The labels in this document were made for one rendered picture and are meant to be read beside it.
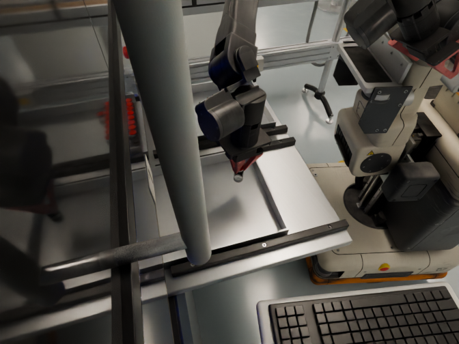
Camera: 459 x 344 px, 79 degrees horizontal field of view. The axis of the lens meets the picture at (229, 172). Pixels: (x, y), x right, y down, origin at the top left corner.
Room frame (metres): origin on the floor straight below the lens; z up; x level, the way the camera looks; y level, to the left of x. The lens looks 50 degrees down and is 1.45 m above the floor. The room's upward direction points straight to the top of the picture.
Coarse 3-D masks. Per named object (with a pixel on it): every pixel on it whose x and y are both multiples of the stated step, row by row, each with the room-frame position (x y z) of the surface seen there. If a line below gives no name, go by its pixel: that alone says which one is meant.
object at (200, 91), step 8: (240, 80) 0.88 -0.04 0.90; (192, 88) 0.83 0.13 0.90; (200, 88) 0.84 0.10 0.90; (208, 88) 0.85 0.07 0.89; (216, 88) 0.86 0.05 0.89; (200, 96) 0.81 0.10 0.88; (208, 96) 0.81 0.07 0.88; (264, 112) 0.72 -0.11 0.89; (264, 120) 0.69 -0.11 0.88; (272, 120) 0.66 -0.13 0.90; (200, 136) 0.58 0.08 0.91
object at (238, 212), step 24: (216, 168) 0.49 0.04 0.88; (168, 192) 0.41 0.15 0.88; (216, 192) 0.41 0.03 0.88; (240, 192) 0.41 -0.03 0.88; (264, 192) 0.41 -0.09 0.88; (168, 216) 0.34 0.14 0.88; (216, 216) 0.34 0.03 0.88; (240, 216) 0.34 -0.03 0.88; (264, 216) 0.34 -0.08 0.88; (216, 240) 0.28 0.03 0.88; (240, 240) 0.26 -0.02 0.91; (264, 240) 0.27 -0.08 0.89; (168, 264) 0.21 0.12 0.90
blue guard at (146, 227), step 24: (144, 144) 0.42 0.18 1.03; (144, 168) 0.33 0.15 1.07; (144, 192) 0.25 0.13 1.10; (144, 216) 0.20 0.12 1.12; (144, 240) 0.15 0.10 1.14; (144, 264) 0.12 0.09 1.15; (144, 288) 0.09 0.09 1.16; (144, 312) 0.06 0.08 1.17; (168, 312) 0.10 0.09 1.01; (144, 336) 0.04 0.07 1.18; (168, 336) 0.07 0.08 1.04
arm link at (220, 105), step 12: (240, 48) 0.44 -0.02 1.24; (240, 60) 0.42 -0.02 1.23; (252, 60) 0.43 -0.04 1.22; (240, 72) 0.42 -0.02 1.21; (252, 72) 0.42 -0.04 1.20; (240, 84) 0.41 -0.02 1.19; (216, 96) 0.38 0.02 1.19; (228, 96) 0.39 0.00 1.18; (204, 108) 0.36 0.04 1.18; (216, 108) 0.36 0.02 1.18; (228, 108) 0.37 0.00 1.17; (240, 108) 0.38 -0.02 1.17; (204, 120) 0.36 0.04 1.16; (216, 120) 0.34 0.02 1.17; (228, 120) 0.35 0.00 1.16; (240, 120) 0.36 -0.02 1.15; (204, 132) 0.36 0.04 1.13; (216, 132) 0.34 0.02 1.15; (228, 132) 0.34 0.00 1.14
